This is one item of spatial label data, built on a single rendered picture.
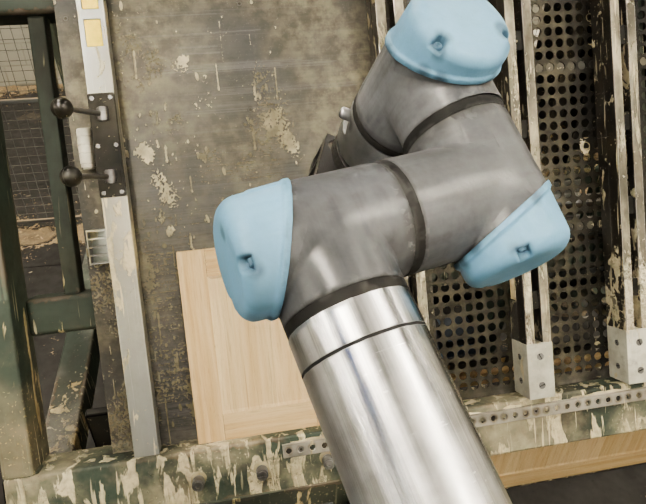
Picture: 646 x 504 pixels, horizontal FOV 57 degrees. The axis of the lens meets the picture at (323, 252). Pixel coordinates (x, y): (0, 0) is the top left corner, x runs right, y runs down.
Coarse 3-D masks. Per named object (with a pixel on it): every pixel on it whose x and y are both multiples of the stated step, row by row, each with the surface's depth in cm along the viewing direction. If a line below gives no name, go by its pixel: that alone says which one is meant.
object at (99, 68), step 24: (96, 48) 114; (96, 72) 115; (120, 120) 119; (120, 216) 117; (120, 240) 118; (120, 264) 118; (120, 288) 118; (120, 312) 119; (144, 312) 123; (120, 336) 119; (144, 336) 120; (144, 360) 120; (144, 384) 120; (144, 408) 121; (144, 432) 121; (144, 456) 122
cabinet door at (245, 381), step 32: (192, 256) 122; (192, 288) 123; (224, 288) 124; (192, 320) 123; (224, 320) 125; (192, 352) 124; (224, 352) 125; (256, 352) 126; (288, 352) 127; (192, 384) 124; (224, 384) 126; (256, 384) 127; (288, 384) 128; (224, 416) 126; (256, 416) 127; (288, 416) 128
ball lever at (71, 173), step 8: (64, 168) 104; (72, 168) 105; (64, 176) 104; (72, 176) 104; (80, 176) 105; (88, 176) 109; (96, 176) 111; (104, 176) 113; (112, 176) 115; (64, 184) 105; (72, 184) 105
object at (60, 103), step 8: (56, 104) 103; (64, 104) 103; (72, 104) 105; (56, 112) 103; (64, 112) 104; (72, 112) 105; (80, 112) 109; (88, 112) 110; (96, 112) 112; (104, 112) 114; (104, 120) 114
